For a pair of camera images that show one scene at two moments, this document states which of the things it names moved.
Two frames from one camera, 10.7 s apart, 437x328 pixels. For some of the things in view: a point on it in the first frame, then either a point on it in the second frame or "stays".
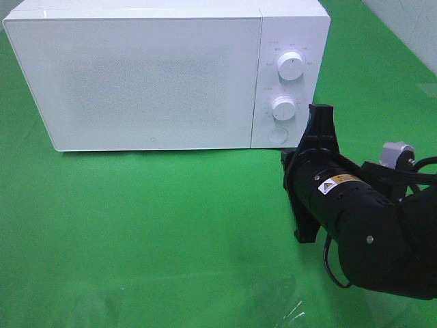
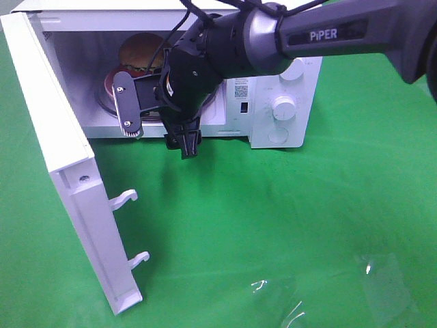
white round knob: [283, 108] stays
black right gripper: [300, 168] -> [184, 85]
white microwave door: [134, 83] -> [74, 160]
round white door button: [278, 135] stays
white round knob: [290, 66] stays
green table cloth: [201, 238] stays
